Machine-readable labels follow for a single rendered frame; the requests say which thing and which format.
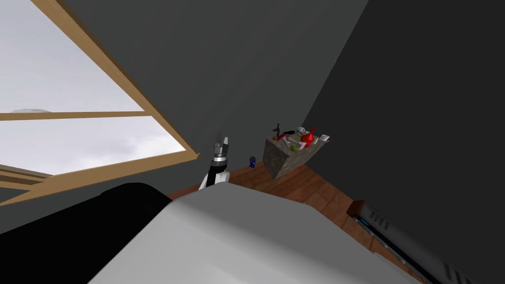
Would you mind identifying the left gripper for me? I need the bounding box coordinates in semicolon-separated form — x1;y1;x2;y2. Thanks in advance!
213;133;229;160

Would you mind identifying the grey stone table with items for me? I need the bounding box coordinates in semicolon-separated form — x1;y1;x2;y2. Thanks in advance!
262;123;330;180

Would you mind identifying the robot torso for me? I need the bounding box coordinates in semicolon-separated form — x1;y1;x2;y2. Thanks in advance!
87;183;424;284

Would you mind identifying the wooden framed window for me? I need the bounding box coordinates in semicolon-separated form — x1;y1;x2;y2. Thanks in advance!
0;0;201;207

